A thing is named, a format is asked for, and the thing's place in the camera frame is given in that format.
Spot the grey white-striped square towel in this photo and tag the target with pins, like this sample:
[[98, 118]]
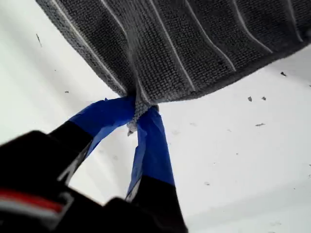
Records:
[[170, 48]]

